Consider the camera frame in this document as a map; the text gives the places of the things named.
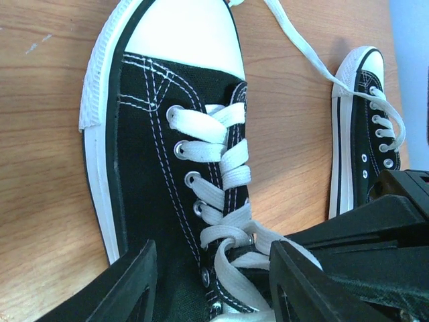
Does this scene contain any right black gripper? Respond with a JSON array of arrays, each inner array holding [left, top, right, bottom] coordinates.
[[288, 169, 428, 321]]

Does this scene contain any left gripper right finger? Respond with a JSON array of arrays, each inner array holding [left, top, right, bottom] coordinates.
[[269, 241, 385, 321]]

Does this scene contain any white lace of sneaker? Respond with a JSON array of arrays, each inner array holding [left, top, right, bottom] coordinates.
[[166, 103, 321, 321], [227, 0, 407, 154]]

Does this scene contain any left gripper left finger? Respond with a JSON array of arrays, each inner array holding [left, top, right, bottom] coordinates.
[[38, 240, 158, 322]]

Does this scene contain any black canvas sneaker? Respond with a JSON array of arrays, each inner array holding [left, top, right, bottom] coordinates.
[[79, 1, 275, 321], [328, 46, 401, 218]]

